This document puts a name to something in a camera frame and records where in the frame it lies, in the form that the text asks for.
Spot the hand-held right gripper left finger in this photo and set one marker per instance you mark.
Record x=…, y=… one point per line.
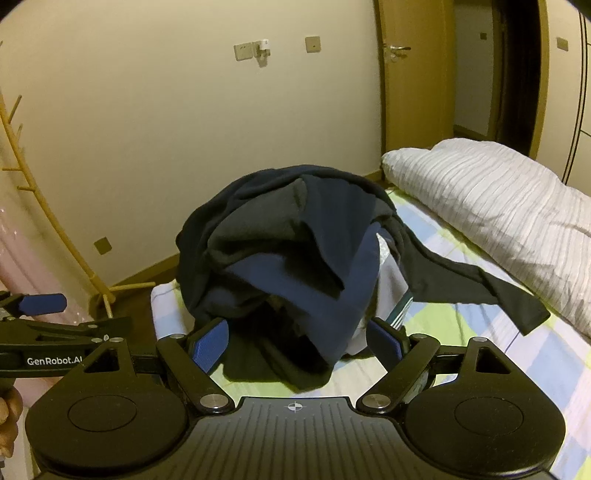
x=210, y=347

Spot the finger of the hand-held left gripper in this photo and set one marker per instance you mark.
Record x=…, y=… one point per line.
x=69, y=333
x=44, y=303

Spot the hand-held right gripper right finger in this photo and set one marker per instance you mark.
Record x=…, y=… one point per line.
x=385, y=342

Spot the black garment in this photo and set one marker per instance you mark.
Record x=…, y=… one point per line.
x=254, y=196

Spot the person's left hand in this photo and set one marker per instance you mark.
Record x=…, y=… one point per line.
x=9, y=415

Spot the pink curtain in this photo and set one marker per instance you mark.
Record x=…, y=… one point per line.
x=27, y=258

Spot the checked bed sheet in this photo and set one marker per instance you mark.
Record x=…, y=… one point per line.
x=461, y=355

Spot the wooden coat rack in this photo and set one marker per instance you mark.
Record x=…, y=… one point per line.
x=60, y=226

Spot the dark grey garment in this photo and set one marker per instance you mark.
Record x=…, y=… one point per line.
x=263, y=235

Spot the light striped duvet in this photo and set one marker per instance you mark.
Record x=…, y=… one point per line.
x=485, y=198

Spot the wooden door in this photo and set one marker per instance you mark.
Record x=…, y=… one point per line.
x=415, y=101

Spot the beige wardrobe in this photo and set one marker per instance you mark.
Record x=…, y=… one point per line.
x=582, y=138

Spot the white plug adapter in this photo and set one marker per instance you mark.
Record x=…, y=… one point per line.
x=262, y=48

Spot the beige wall socket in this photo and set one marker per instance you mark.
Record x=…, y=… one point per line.
x=103, y=245
x=244, y=51

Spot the beige wall switch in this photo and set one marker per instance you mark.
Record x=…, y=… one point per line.
x=312, y=44

